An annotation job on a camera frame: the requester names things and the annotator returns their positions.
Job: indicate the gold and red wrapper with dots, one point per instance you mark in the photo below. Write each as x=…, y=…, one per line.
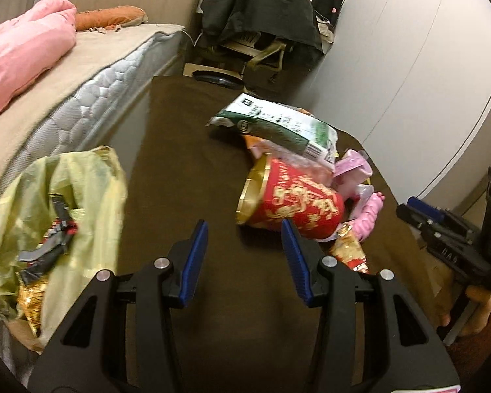
x=350, y=249

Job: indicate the gold foil wrapper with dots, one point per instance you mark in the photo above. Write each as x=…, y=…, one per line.
x=30, y=303

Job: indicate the dark cloth on chair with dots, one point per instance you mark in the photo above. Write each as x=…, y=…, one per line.
x=262, y=4

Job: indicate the black and red wrapper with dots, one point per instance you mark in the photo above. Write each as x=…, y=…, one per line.
x=53, y=237

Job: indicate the pink blanket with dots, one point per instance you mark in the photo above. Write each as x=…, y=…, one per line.
x=20, y=49

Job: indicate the black round disc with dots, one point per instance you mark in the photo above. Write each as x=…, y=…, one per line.
x=217, y=78

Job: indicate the beige bed sheet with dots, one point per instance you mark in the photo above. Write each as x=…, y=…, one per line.
x=86, y=61

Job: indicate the orange snack packet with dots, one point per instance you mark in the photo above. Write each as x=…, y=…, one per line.
x=255, y=144

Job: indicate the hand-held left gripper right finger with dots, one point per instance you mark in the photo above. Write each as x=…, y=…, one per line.
x=295, y=258

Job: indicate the person's right hand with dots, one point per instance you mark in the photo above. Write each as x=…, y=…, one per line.
x=476, y=294

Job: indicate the beige padded headboard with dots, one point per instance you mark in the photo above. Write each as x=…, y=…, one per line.
x=159, y=0

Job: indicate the beige office chair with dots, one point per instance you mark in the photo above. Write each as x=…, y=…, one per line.
x=262, y=55

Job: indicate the yellow plastic bag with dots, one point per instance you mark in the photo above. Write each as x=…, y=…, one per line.
x=94, y=213

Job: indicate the quilted white mattress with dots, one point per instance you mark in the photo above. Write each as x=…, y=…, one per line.
x=106, y=77

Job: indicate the light pink cartoon wrapper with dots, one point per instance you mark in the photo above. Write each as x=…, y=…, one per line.
x=368, y=213

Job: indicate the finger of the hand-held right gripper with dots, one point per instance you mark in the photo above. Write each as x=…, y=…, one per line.
x=425, y=208
x=454, y=254

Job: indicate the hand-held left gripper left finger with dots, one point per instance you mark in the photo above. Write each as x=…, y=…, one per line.
x=196, y=254

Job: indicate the orange plush pillow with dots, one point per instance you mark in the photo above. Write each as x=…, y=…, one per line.
x=110, y=16

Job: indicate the red and gold noodle cup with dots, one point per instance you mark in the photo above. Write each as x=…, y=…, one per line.
x=298, y=200

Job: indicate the green and white packet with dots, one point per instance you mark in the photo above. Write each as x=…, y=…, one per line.
x=270, y=123

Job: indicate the magenta snack packet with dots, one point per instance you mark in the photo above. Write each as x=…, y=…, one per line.
x=352, y=168

